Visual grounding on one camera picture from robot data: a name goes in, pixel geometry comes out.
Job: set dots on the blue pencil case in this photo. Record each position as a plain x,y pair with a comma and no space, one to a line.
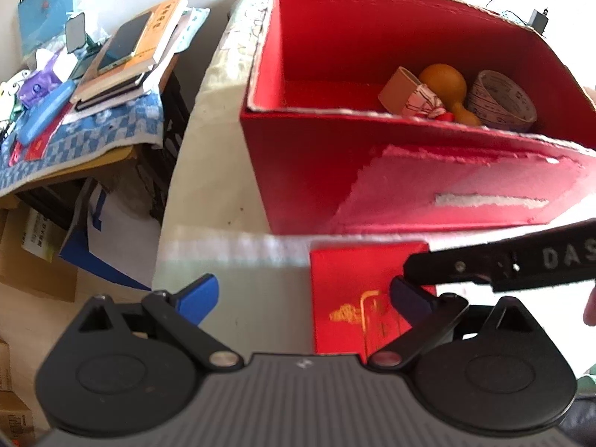
41,114

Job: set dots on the small red gift box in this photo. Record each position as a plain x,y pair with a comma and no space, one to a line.
351,307

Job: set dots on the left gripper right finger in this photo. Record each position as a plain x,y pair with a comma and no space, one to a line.
431,319

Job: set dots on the person right hand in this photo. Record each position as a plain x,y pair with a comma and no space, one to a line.
589,315

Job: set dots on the blue checkered cloth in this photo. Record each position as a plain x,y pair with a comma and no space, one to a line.
136,118

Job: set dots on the large red cardboard box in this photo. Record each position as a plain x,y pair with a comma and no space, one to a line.
334,152

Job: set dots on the brown wooden gourd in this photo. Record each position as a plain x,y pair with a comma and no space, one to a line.
450,86

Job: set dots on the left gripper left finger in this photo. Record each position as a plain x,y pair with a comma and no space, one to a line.
176,320

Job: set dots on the printed packing tape roll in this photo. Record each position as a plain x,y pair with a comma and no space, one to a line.
500,103

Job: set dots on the black smartphone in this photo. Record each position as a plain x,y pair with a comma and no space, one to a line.
123,43

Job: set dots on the black charger adapter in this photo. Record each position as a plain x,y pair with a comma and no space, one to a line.
539,20

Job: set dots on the beige strap bundle red wrap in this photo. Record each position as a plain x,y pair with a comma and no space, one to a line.
414,97

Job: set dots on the blue plastic bag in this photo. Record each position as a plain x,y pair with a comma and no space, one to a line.
40,21

